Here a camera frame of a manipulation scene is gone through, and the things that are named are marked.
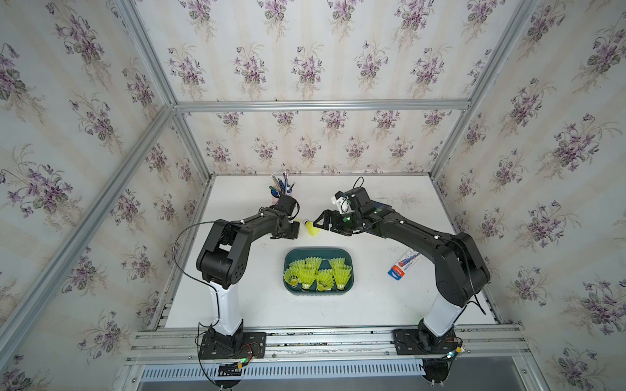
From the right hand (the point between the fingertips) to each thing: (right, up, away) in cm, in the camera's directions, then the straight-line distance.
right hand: (325, 226), depth 86 cm
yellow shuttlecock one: (-5, -3, +12) cm, 14 cm away
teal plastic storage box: (0, -10, +1) cm, 10 cm away
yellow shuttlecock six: (-10, -14, -1) cm, 17 cm away
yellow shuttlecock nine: (-6, -16, -6) cm, 18 cm away
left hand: (-12, -5, +13) cm, 18 cm away
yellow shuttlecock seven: (-4, -13, 0) cm, 14 cm away
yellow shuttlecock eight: (+4, -13, 0) cm, 14 cm away
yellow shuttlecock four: (0, -18, -4) cm, 18 cm away
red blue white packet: (+28, -16, +2) cm, 32 cm away
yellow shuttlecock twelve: (+6, -17, 0) cm, 18 cm away
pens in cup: (-19, +15, +16) cm, 29 cm away
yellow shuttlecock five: (-12, -17, -2) cm, 21 cm away
